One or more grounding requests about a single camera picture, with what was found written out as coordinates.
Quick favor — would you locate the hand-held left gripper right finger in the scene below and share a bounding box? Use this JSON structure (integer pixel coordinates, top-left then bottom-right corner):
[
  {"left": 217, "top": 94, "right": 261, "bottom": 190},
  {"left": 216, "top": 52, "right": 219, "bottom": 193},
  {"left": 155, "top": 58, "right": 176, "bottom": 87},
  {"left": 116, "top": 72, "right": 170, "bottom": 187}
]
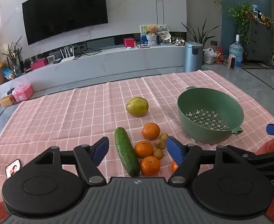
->
[{"left": 166, "top": 136, "right": 245, "bottom": 185}]

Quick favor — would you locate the orange fabric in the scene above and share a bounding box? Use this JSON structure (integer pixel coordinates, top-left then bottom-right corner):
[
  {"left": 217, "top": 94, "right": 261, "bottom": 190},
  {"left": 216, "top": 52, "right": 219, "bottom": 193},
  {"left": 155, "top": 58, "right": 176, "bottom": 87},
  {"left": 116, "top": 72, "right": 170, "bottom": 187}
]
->
[
  {"left": 0, "top": 201, "right": 9, "bottom": 220},
  {"left": 256, "top": 136, "right": 274, "bottom": 223}
]

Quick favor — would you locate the dark grey cabinet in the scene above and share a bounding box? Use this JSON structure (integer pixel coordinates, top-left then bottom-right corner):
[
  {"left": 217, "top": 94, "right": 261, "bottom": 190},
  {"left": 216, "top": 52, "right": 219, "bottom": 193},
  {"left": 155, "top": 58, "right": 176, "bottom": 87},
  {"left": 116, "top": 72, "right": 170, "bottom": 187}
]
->
[{"left": 246, "top": 18, "right": 274, "bottom": 64}]

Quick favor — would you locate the pink checked tablecloth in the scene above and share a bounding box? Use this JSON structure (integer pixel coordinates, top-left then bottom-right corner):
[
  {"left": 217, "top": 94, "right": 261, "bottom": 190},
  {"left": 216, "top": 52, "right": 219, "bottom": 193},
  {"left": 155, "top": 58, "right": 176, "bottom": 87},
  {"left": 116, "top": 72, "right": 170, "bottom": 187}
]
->
[{"left": 0, "top": 70, "right": 274, "bottom": 215}]

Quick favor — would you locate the white plastic bag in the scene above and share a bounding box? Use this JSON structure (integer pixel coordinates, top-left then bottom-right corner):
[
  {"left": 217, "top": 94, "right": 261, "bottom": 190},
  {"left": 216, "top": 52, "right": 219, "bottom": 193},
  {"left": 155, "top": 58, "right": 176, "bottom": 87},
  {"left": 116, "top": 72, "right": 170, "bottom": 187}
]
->
[{"left": 203, "top": 48, "right": 216, "bottom": 65}]

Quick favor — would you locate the green cucumber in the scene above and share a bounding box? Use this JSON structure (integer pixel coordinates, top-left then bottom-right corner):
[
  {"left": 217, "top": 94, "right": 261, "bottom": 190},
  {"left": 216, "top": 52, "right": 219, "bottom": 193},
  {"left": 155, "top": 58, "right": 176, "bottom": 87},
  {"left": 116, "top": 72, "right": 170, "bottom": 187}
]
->
[{"left": 114, "top": 127, "right": 141, "bottom": 177}]

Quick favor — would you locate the red box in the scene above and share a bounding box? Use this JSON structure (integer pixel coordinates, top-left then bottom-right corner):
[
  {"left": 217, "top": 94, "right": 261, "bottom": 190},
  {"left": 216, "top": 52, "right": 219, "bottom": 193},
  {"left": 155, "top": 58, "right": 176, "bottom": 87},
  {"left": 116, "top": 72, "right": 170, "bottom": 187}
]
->
[{"left": 123, "top": 38, "right": 135, "bottom": 49}]

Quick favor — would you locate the green colander bowl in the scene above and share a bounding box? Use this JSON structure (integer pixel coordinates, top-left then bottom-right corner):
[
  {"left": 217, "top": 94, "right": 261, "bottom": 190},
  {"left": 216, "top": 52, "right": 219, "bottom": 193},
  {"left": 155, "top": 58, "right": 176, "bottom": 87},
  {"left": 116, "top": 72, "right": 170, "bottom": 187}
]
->
[{"left": 177, "top": 86, "right": 245, "bottom": 145}]

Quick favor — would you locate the trailing ivy plant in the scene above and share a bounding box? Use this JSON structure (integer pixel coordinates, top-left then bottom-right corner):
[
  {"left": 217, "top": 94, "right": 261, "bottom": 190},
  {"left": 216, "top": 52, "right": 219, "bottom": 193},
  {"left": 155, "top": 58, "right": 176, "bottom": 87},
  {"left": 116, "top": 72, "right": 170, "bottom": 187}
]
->
[{"left": 227, "top": 3, "right": 254, "bottom": 45}]

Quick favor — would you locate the water bottle with pump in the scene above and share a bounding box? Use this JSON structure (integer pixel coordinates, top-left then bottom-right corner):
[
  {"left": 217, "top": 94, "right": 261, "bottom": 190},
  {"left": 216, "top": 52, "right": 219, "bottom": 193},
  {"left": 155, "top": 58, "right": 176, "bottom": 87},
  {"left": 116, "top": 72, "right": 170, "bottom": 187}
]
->
[{"left": 229, "top": 34, "right": 244, "bottom": 67}]

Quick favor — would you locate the black wall television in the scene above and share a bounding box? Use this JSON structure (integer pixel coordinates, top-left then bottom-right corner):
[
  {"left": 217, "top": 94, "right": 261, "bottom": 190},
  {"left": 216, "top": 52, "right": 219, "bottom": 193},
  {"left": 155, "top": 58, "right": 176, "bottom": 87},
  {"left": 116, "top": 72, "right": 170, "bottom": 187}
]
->
[{"left": 22, "top": 0, "right": 109, "bottom": 46}]

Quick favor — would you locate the yellow-green pear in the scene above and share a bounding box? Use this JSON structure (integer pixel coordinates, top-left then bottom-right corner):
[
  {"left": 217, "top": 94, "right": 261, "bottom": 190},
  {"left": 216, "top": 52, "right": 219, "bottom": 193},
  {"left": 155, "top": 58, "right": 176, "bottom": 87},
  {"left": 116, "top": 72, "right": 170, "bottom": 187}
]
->
[{"left": 126, "top": 97, "right": 149, "bottom": 117}]

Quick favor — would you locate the black and white toy car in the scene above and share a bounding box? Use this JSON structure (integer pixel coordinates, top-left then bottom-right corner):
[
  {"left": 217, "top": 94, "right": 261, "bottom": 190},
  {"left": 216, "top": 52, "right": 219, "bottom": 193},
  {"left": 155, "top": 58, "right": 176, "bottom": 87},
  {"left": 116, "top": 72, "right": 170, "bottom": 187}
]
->
[{"left": 171, "top": 37, "right": 187, "bottom": 46}]

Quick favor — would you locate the long-leaf potted plant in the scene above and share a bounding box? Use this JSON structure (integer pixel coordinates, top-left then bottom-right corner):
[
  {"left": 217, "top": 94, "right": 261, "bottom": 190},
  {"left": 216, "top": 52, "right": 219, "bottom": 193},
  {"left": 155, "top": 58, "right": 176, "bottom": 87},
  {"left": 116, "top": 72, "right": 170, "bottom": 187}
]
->
[{"left": 181, "top": 19, "right": 219, "bottom": 50}]

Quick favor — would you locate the stack of pink boxes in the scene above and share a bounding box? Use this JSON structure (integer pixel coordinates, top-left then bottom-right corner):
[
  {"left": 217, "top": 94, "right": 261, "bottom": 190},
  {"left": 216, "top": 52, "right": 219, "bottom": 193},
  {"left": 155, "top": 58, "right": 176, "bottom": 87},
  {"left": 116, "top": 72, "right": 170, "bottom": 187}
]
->
[{"left": 12, "top": 83, "right": 34, "bottom": 102}]

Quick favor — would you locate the blue-grey pedal bin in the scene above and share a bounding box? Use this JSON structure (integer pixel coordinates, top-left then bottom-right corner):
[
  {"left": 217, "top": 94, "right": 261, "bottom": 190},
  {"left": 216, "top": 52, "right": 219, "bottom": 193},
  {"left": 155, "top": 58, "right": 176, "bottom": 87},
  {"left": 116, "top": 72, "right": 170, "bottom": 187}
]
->
[{"left": 183, "top": 41, "right": 204, "bottom": 73}]

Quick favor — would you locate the small pink heater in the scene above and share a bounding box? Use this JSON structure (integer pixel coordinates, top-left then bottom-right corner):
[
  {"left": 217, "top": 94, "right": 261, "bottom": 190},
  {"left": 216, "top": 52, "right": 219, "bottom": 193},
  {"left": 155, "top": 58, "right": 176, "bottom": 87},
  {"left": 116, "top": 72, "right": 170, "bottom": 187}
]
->
[{"left": 228, "top": 54, "right": 237, "bottom": 71}]

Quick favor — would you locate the white router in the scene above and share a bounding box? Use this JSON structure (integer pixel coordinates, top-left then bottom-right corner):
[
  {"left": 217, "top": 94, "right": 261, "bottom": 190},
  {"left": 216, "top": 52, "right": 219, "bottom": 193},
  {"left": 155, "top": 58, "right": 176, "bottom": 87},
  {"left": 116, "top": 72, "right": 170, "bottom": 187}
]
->
[{"left": 59, "top": 45, "right": 76, "bottom": 63}]

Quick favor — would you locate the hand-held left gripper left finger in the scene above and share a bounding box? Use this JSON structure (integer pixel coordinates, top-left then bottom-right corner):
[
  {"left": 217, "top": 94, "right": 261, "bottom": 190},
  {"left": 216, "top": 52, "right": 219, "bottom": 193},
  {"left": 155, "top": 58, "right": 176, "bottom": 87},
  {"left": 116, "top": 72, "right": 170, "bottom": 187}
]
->
[{"left": 34, "top": 137, "right": 109, "bottom": 185}]

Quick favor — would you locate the red gift bag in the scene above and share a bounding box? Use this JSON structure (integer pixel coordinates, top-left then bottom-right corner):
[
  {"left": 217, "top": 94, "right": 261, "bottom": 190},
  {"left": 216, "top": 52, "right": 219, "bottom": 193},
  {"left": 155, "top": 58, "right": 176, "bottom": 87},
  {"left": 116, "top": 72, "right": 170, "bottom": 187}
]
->
[{"left": 215, "top": 46, "right": 224, "bottom": 64}]

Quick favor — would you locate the cardboard box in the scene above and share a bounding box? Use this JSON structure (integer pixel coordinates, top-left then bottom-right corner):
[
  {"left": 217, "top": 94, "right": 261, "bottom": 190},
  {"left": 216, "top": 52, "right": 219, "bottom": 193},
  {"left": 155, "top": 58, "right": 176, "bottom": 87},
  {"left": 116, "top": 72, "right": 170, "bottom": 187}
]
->
[{"left": 0, "top": 94, "right": 16, "bottom": 108}]

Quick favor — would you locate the orange mandarin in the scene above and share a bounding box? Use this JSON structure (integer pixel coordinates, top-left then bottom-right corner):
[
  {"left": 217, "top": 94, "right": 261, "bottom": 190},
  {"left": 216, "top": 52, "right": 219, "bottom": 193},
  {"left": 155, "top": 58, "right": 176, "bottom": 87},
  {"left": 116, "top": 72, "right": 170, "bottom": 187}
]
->
[
  {"left": 142, "top": 122, "right": 161, "bottom": 141},
  {"left": 140, "top": 156, "right": 161, "bottom": 176},
  {"left": 134, "top": 140, "right": 154, "bottom": 159}
]

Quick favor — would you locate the white marble television console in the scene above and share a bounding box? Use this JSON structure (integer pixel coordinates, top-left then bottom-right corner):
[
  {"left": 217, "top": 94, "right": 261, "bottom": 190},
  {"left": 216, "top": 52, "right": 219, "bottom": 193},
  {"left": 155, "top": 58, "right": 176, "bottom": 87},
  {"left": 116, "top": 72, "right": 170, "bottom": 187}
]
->
[{"left": 0, "top": 31, "right": 187, "bottom": 108}]

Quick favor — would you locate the plant in glass vase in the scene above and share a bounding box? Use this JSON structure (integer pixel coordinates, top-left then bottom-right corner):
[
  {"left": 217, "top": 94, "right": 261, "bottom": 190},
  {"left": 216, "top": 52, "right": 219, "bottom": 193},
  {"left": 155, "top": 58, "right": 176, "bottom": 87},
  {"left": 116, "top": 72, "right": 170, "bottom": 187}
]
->
[{"left": 1, "top": 36, "right": 24, "bottom": 78}]

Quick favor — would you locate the smartphone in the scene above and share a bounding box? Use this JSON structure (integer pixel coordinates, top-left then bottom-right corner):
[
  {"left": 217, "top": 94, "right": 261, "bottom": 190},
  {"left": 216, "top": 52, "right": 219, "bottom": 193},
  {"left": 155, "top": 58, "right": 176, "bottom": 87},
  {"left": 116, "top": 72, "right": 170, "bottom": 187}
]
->
[{"left": 5, "top": 158, "right": 22, "bottom": 180}]

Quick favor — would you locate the colourful picture board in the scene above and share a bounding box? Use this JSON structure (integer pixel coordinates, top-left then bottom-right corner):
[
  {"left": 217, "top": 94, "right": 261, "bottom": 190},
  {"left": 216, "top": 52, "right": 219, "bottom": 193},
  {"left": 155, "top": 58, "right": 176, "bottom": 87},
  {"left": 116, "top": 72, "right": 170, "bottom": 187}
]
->
[{"left": 140, "top": 24, "right": 168, "bottom": 45}]

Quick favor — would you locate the pink box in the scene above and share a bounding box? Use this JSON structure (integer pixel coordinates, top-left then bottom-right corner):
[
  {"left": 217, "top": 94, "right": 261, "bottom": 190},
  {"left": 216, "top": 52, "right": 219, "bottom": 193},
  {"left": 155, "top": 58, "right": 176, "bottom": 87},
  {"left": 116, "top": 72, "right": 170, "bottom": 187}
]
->
[{"left": 30, "top": 59, "right": 49, "bottom": 70}]

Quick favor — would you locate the teddy bear bouquet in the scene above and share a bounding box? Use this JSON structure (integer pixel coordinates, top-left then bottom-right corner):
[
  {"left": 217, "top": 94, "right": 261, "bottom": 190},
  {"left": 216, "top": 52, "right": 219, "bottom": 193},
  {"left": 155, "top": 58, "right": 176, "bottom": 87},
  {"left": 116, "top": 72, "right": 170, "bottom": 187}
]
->
[{"left": 146, "top": 25, "right": 159, "bottom": 47}]

